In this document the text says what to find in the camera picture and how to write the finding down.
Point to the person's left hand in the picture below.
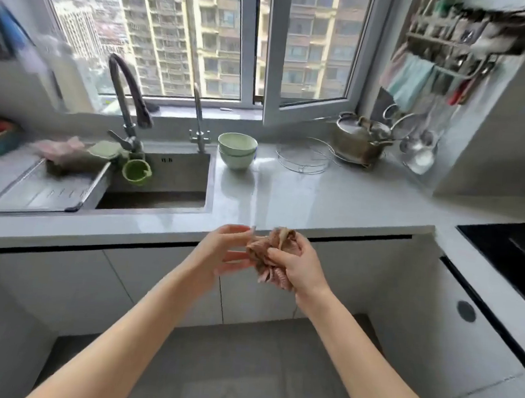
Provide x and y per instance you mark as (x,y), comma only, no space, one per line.
(217,252)

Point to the person's right hand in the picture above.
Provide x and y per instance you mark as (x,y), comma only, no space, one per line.
(306,272)

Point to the pink dish cloth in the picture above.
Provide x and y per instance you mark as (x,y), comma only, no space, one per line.
(263,251)

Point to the pale green bowl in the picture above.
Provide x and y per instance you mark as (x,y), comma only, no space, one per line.
(237,142)
(235,163)

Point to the person's left forearm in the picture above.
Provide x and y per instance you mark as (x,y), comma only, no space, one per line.
(119,344)

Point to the person's right forearm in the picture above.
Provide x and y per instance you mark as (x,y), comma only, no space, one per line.
(366,372)

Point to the dark pull-down kitchen faucet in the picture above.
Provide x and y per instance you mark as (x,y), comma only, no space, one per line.
(120,99)

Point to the stainless steel sink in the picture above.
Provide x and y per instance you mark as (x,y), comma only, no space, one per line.
(183,172)

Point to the green silicone cup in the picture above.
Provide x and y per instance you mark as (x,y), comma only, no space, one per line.
(136,173)

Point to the stainless steel pot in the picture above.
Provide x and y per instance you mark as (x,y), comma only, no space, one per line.
(352,151)

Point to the small steel drinking faucet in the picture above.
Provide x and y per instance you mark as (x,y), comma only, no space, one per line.
(199,123)

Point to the white sink base cabinet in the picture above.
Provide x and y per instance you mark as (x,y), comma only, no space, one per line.
(78,291)

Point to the grey base cabinet round knob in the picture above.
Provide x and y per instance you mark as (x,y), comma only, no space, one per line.
(437,337)

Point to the green sponge pad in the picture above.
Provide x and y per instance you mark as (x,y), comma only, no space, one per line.
(103,149)

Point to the steel pot lid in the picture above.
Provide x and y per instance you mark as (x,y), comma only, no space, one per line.
(359,127)

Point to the medium steel mesh strainer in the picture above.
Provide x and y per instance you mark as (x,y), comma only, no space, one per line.
(406,126)

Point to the steel slotted drain tray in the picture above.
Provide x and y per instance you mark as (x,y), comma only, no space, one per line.
(41,192)

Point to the open grey window sash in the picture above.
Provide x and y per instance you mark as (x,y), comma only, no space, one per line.
(272,70)

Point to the pink rubber glove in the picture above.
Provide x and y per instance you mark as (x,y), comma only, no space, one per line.
(58,149)

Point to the light blue fluffy cloth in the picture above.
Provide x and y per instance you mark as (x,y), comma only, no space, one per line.
(410,79)

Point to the yellow apartment building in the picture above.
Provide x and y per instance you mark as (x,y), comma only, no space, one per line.
(189,32)

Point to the pink zigzag-edged cloth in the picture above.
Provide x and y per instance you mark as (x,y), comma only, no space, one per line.
(393,66)

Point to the blue dish brush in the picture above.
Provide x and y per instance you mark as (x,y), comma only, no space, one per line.
(8,27)

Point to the grey window frame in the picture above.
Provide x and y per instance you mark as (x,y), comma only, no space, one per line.
(249,46)

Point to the dark wall spice rack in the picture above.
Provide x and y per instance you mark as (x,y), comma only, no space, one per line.
(438,40)

